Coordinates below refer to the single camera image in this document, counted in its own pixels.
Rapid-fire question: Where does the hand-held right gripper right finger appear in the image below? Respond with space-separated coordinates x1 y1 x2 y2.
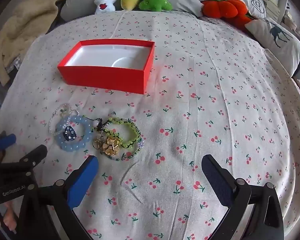
201 154 285 240

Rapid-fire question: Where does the dark blue hair claw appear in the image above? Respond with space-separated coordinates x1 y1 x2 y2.
62 127 77 140

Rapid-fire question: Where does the person's left hand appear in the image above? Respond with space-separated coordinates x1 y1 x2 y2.
0 202 19 233

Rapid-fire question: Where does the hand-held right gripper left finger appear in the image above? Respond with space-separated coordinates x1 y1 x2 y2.
37 155 99 240

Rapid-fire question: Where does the plain grey pillow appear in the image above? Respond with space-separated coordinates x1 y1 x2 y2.
61 0 203 22

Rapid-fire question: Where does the light blue bead bracelet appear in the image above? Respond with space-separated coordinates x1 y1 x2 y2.
55 116 93 151

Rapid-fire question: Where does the beige quilted blanket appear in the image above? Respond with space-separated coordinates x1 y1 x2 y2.
0 0 75 80

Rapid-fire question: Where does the white rabbit plush toy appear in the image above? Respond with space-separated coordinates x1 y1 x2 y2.
94 0 117 15

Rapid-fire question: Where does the orange pumpkin plush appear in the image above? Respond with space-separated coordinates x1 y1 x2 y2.
201 0 255 28

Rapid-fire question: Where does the gold flower ornament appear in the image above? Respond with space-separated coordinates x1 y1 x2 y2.
100 136 122 157

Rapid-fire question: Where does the white deer print pillow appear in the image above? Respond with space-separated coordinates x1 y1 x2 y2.
245 17 300 77

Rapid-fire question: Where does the cherry print bed sheet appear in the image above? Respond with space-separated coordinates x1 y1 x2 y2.
0 10 300 240

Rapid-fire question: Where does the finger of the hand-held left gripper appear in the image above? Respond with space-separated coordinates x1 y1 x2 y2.
15 144 48 171
0 134 17 150

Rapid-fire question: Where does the black cord charm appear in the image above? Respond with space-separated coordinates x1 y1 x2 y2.
82 115 105 130

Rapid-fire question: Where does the red cardboard box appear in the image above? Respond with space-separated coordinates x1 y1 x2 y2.
57 39 155 95

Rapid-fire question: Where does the clear bead bracelet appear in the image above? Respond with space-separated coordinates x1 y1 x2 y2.
49 103 79 137

